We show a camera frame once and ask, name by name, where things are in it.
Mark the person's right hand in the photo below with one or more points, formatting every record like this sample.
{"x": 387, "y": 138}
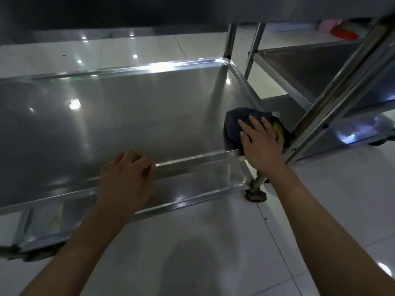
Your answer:
{"x": 263, "y": 151}

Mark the person's left hand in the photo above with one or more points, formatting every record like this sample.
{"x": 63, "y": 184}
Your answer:
{"x": 126, "y": 184}

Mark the stainless steel trolley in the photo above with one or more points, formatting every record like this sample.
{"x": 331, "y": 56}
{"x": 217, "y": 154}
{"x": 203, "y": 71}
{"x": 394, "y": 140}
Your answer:
{"x": 339, "y": 80}
{"x": 296, "y": 151}

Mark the grey and yellow cleaning cloth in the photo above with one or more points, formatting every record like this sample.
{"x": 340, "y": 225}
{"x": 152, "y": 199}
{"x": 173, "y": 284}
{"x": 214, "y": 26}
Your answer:
{"x": 233, "y": 126}

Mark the person's right forearm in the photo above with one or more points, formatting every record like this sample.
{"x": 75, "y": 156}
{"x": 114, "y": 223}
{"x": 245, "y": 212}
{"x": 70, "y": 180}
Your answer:
{"x": 324, "y": 237}

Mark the person's left forearm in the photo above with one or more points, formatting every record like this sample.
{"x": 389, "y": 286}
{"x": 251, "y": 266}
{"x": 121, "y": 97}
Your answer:
{"x": 77, "y": 258}

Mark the dark floor mat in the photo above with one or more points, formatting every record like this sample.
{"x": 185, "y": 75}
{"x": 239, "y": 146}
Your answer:
{"x": 92, "y": 35}

